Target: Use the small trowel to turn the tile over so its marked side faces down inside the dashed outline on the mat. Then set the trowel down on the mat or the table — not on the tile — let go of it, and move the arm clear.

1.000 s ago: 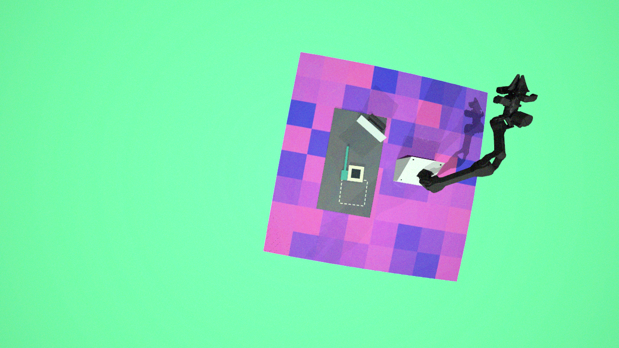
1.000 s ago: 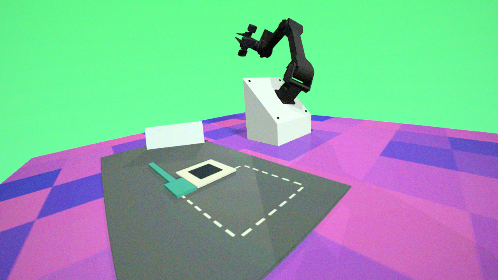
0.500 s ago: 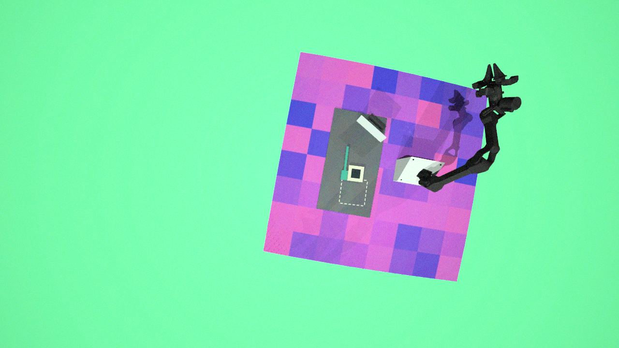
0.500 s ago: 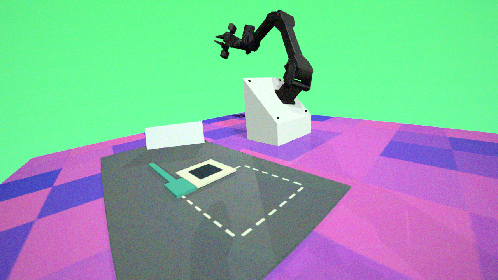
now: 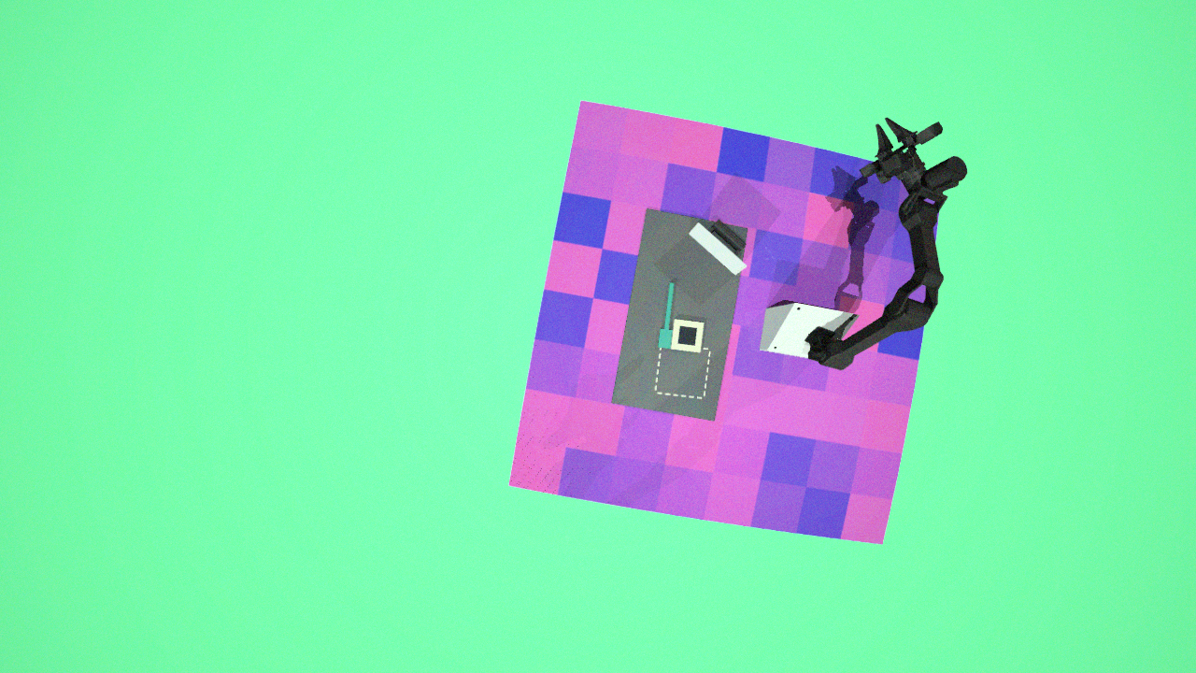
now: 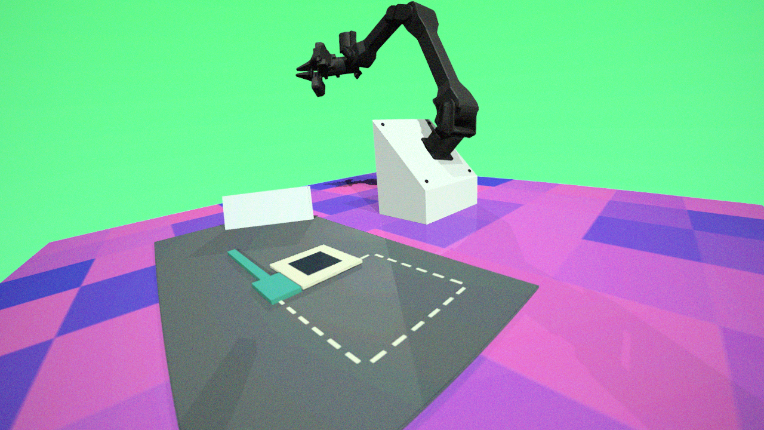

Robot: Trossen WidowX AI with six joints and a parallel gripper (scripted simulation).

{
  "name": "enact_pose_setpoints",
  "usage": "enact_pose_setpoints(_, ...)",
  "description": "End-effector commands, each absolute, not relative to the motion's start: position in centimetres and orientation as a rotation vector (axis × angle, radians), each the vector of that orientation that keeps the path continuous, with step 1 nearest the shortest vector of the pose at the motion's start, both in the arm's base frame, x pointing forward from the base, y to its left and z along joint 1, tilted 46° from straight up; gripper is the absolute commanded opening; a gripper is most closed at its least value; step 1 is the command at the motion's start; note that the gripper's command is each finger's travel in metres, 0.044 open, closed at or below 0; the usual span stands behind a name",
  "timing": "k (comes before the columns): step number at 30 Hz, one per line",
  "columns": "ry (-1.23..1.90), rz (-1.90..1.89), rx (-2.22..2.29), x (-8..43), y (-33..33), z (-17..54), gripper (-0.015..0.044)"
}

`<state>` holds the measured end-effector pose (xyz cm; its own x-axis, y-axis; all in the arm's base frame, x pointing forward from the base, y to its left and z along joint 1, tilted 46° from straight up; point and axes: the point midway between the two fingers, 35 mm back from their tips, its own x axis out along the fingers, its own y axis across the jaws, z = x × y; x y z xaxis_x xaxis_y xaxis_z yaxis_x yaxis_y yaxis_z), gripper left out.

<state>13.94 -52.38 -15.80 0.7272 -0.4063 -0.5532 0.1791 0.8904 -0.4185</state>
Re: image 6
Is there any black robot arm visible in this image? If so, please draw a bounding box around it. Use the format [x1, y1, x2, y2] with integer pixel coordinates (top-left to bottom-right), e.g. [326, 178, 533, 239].
[312, 1, 479, 161]

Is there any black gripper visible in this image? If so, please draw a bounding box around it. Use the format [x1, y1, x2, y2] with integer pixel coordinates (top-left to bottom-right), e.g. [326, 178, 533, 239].
[295, 42, 341, 97]

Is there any cream square tile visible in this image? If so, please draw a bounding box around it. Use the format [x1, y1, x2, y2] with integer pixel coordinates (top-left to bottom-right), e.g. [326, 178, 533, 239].
[270, 244, 362, 289]

